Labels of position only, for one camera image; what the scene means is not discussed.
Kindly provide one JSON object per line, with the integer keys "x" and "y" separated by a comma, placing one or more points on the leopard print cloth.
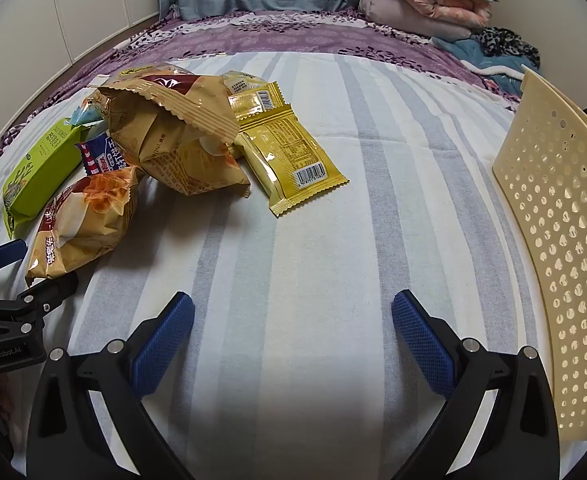
{"x": 508, "y": 42}

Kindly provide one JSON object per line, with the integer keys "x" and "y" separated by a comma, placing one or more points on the small yellow snack packet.
{"x": 251, "y": 97}

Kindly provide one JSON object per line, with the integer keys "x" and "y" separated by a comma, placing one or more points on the large green snack packet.
{"x": 38, "y": 170}

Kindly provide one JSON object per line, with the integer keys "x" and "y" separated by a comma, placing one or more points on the large yellow snack packet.
{"x": 288, "y": 160}

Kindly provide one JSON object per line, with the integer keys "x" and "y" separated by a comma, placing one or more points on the red yellow snack packets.
{"x": 78, "y": 225}

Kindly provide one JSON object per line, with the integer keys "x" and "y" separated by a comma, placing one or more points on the blue fleece blanket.
{"x": 478, "y": 65}

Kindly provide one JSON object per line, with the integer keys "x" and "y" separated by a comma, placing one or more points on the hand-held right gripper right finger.
{"x": 423, "y": 345}

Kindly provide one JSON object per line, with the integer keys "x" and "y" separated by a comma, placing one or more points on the white wardrobe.
{"x": 48, "y": 20}

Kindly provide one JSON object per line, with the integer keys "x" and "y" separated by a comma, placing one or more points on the light blue snack packet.
{"x": 86, "y": 112}

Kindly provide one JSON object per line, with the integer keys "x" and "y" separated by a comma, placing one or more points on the pink folded quilt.
{"x": 453, "y": 10}

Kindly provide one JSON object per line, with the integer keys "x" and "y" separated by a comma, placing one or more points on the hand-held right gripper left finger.
{"x": 163, "y": 345}

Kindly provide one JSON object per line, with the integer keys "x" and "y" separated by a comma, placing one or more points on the large golden chip bag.
{"x": 173, "y": 135}

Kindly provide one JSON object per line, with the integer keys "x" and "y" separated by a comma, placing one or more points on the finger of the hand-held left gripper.
{"x": 48, "y": 292}
{"x": 3, "y": 254}

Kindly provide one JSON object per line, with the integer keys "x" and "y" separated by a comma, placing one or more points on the blue and white snack packet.
{"x": 96, "y": 157}

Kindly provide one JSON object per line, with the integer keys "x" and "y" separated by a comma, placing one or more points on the cream perforated plastic basket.
{"x": 548, "y": 185}

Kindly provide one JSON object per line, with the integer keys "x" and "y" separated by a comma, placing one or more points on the light pink pillow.
{"x": 388, "y": 15}

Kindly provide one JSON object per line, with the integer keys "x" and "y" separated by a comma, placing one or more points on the striped blanket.
{"x": 323, "y": 260}

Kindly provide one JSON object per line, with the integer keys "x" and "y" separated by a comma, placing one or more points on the purple floral bedsheet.
{"x": 273, "y": 35}

